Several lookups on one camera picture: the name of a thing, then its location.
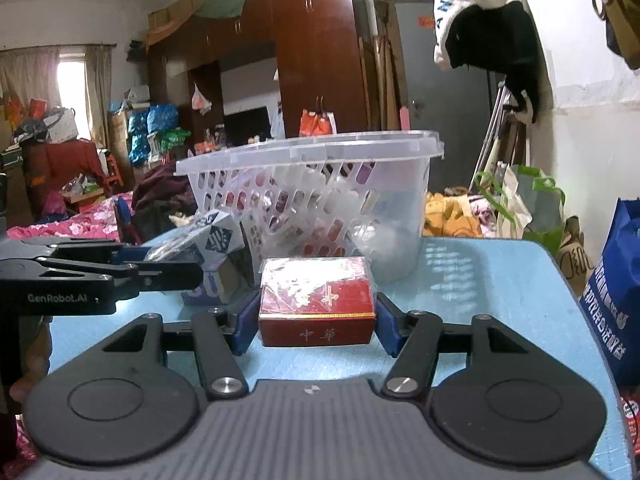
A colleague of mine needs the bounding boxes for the blue plastic bags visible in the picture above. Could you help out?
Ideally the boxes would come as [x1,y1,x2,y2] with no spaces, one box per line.
[127,104,179,163]

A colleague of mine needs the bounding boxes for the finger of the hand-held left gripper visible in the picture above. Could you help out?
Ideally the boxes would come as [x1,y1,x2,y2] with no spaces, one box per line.
[22,237,152,264]
[37,261,205,295]

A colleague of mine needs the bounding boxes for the metal folding rack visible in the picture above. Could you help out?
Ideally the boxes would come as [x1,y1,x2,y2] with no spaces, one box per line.
[470,80,517,192]

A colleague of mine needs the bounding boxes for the red printed packet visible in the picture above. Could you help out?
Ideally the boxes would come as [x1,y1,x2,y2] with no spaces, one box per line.
[620,395,640,457]

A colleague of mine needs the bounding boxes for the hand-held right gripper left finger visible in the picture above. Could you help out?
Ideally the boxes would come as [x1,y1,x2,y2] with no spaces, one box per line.
[102,292,262,400]

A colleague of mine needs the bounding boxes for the red stool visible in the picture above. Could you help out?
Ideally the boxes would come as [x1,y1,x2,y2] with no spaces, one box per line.
[102,152,124,187]

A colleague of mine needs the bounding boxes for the brown hanging bag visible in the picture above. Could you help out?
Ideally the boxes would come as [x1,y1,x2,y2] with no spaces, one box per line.
[580,0,640,71]

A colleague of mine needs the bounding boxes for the red white plastic bag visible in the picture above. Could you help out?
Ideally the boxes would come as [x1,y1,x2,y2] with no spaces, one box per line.
[299,109,335,137]

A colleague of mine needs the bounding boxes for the red gold box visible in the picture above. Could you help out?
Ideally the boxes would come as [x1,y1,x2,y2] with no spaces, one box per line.
[258,257,377,347]

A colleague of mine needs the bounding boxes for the pink floral blanket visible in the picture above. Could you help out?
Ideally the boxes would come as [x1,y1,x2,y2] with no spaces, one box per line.
[7,195,137,247]

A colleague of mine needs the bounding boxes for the black television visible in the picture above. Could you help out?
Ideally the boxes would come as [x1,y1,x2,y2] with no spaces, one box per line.
[224,106,271,144]

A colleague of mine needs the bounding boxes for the brown paper bag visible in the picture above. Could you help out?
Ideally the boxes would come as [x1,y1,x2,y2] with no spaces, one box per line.
[555,217,597,297]

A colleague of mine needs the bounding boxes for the blue patterned white box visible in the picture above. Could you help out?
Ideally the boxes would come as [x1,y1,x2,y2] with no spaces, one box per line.
[192,210,247,273]

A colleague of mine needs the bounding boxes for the clear plastic basket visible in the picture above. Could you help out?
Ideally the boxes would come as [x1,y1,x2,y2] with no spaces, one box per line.
[175,130,446,283]

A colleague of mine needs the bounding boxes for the red cloth covered chair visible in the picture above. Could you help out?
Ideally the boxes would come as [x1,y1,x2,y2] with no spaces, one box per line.
[22,140,109,202]

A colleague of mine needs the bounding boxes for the brown wooden wardrobe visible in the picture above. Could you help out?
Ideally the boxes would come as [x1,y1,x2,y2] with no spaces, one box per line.
[147,0,376,161]

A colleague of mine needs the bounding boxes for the green handled white bag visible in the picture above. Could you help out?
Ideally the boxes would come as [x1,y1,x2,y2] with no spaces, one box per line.
[475,165,567,257]

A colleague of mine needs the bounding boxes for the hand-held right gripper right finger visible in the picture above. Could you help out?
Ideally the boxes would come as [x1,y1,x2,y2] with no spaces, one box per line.
[375,292,537,397]

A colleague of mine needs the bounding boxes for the person's left hand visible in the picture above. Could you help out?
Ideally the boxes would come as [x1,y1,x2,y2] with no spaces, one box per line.
[10,316,53,406]

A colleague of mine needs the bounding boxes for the grey door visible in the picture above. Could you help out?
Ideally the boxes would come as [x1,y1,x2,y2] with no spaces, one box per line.
[387,0,501,193]

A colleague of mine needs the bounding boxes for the dark clothes pile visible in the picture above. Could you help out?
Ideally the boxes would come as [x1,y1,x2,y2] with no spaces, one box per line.
[131,162,199,242]

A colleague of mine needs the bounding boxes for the yellow floral blanket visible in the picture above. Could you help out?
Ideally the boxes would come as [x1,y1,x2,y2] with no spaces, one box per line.
[424,191,484,238]

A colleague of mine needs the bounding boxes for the green plastic bag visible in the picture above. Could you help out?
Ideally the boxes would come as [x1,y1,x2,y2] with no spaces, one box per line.
[160,129,192,152]

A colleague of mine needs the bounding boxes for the beige curtain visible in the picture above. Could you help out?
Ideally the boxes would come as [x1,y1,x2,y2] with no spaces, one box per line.
[0,45,114,152]

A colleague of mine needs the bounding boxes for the blue shopping bag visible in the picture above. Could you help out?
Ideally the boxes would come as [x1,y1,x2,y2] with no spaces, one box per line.
[580,197,640,387]

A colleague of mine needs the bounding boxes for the pink white plastic bag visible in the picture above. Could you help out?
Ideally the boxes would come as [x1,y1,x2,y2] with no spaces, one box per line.
[191,84,212,116]

